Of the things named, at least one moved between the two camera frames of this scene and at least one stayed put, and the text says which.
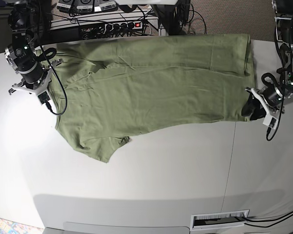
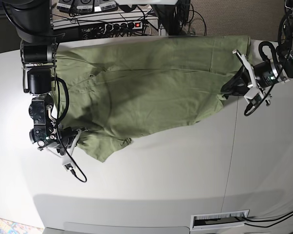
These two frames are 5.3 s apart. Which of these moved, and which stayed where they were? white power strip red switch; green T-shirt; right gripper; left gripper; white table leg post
Moved: green T-shirt; left gripper; right gripper
Stayed: white table leg post; white power strip red switch
